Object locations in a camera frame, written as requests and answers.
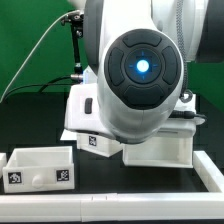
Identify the white drawer with knob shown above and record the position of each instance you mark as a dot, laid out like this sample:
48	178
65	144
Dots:
39	169

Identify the white drawer cabinet box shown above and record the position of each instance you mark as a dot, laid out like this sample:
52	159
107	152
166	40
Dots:
160	152

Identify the white drawer without knob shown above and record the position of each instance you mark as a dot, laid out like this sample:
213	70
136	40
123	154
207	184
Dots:
98	145

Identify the black camera stand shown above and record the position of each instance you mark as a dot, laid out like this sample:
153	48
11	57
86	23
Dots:
75	19

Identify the white marker sheet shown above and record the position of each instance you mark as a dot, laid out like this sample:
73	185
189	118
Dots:
68	136

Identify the white front border rail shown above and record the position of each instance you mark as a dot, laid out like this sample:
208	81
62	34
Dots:
111	207

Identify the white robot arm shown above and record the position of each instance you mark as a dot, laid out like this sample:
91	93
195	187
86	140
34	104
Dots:
137	52

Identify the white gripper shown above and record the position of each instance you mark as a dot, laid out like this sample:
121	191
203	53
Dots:
91	109

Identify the white block at left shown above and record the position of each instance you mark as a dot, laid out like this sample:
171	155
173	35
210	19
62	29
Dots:
3	160

